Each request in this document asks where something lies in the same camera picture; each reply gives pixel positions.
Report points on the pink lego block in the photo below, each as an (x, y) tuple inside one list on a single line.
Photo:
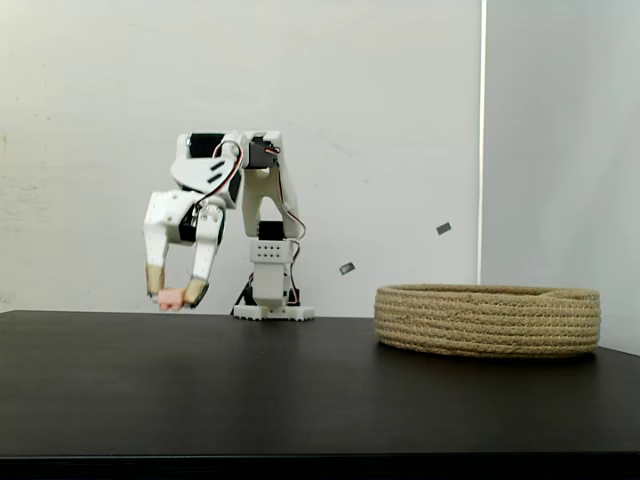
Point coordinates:
[(172, 298)]

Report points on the white vertical wall trim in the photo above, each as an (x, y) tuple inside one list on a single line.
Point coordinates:
[(482, 150)]

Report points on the grey tape piece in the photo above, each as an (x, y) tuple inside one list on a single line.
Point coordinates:
[(444, 228), (347, 267)]

